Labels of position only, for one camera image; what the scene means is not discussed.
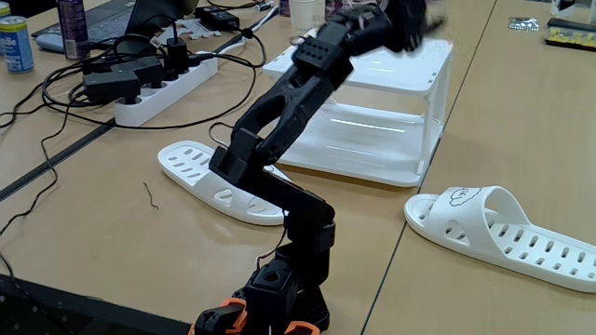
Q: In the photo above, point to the white slipper with dog print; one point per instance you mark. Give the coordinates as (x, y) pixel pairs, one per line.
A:
(186, 167)
(470, 218)

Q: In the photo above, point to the white two-tier shoe rack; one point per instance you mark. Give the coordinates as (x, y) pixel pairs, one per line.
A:
(396, 70)

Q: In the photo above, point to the dark purple drink can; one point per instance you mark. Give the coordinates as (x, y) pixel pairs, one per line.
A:
(285, 7)
(334, 4)

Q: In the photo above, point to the white paper cup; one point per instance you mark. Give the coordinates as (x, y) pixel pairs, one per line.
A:
(302, 14)

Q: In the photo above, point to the silver foil wrapper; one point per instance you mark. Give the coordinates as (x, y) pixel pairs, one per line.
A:
(524, 23)

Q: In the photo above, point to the black and yellow box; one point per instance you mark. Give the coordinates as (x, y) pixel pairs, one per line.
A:
(570, 37)

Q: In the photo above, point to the white plastic box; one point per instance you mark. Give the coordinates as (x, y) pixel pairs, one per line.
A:
(572, 9)

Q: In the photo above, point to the black power brick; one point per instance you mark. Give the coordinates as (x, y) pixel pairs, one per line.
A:
(216, 18)

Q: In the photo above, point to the black plug-in charger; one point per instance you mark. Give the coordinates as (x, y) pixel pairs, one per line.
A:
(177, 53)

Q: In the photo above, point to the white power strip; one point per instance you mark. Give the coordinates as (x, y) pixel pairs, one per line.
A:
(163, 100)

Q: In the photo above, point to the dark laptop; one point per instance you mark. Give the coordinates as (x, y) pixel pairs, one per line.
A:
(107, 21)

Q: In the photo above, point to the large black power adapter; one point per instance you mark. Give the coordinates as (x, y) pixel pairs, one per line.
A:
(112, 86)

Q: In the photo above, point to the thin dark twig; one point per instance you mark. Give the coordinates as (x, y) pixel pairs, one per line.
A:
(149, 193)

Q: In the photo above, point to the tall purple drink can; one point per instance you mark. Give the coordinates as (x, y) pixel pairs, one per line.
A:
(73, 28)

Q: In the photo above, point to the pale blue mouse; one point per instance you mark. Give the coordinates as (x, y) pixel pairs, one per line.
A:
(49, 43)

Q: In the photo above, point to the blue drink can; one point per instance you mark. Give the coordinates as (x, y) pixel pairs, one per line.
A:
(16, 46)

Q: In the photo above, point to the teal drink can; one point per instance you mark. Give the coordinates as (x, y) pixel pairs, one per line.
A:
(4, 9)

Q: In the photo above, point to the white printed bracket part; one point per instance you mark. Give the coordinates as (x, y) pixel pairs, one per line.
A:
(191, 30)

